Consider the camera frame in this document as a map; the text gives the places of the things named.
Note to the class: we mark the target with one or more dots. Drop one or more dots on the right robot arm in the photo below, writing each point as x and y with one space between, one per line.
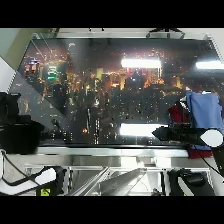
186 135

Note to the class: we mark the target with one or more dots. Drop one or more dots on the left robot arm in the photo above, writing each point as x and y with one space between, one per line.
20 135

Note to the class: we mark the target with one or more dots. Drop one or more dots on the red garment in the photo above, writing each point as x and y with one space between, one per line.
177 115

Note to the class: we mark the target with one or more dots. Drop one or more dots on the blue garment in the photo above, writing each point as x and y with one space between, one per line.
205 111

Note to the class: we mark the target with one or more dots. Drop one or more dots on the silver frame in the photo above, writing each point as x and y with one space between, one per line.
110 151

